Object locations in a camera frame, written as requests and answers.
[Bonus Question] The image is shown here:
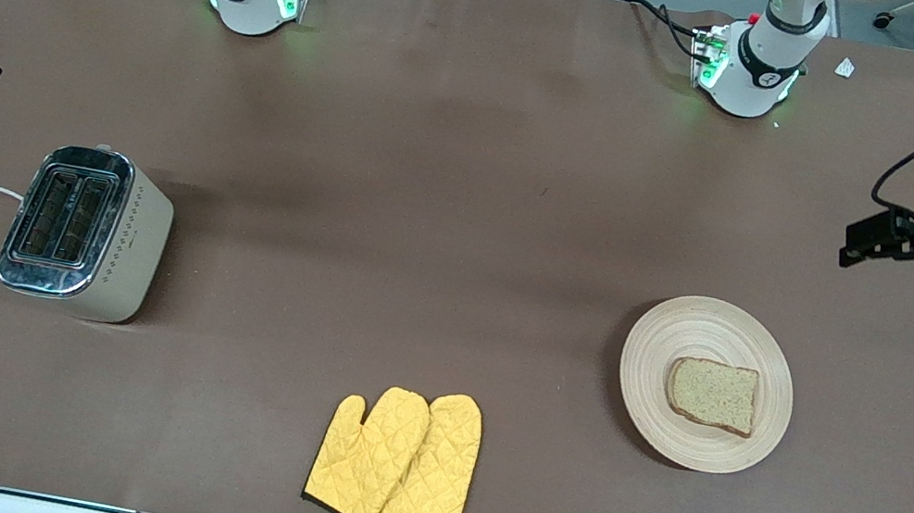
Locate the cream and chrome toaster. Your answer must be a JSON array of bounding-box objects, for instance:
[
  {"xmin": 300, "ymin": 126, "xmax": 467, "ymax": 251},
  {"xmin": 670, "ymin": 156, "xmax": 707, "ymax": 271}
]
[{"xmin": 0, "ymin": 132, "xmax": 185, "ymax": 332}]

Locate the black arm base cable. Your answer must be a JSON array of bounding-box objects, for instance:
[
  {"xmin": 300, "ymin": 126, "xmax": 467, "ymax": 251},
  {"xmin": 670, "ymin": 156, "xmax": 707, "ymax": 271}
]
[{"xmin": 614, "ymin": 0, "xmax": 710, "ymax": 61}]

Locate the round wooden plate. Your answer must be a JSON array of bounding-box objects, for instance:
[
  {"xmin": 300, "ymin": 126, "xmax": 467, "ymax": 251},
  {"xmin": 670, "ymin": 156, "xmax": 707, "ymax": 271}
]
[{"xmin": 603, "ymin": 284, "xmax": 810, "ymax": 487}]

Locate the brown toast slice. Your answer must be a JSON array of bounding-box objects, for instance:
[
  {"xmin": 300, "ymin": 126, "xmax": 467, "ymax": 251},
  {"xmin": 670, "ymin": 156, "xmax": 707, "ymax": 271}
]
[{"xmin": 660, "ymin": 352, "xmax": 766, "ymax": 441}]

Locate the yellow quilted oven mitt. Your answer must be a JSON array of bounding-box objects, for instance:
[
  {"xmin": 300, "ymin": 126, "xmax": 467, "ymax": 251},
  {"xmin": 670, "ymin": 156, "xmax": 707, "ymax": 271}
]
[
  {"xmin": 377, "ymin": 382, "xmax": 498, "ymax": 513},
  {"xmin": 299, "ymin": 375, "xmax": 435, "ymax": 513}
]

